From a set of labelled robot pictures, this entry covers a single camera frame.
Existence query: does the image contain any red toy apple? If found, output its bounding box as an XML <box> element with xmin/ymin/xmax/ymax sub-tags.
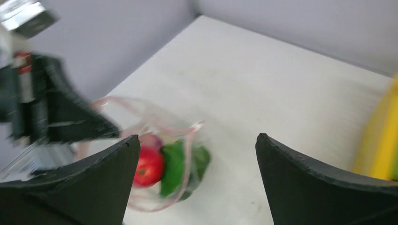
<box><xmin>133</xmin><ymin>146</ymin><xmax>165</xmax><ymax>188</ymax></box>

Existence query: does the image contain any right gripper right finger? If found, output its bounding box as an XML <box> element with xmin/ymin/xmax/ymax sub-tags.
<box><xmin>255</xmin><ymin>133</ymin><xmax>398</xmax><ymax>225</ymax></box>

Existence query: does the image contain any green toy bok choy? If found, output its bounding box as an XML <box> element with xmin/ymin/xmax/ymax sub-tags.
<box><xmin>160</xmin><ymin>140</ymin><xmax>211</xmax><ymax>201</ymax></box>

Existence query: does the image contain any yellow plastic basket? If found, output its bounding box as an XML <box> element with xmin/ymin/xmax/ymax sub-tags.
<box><xmin>351</xmin><ymin>75</ymin><xmax>398</xmax><ymax>181</ymax></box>

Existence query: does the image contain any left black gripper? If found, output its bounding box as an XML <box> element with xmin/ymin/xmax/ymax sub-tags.
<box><xmin>0</xmin><ymin>52</ymin><xmax>120</xmax><ymax>145</ymax></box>

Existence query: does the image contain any clear pink-dotted zip bag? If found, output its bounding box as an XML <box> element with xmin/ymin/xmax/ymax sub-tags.
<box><xmin>91</xmin><ymin>96</ymin><xmax>211</xmax><ymax>212</ymax></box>

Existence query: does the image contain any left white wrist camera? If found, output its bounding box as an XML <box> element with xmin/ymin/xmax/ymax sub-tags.
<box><xmin>0</xmin><ymin>0</ymin><xmax>59</xmax><ymax>38</ymax></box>

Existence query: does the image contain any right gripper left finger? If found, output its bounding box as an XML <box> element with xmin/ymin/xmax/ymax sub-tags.
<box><xmin>0</xmin><ymin>135</ymin><xmax>140</xmax><ymax>225</ymax></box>

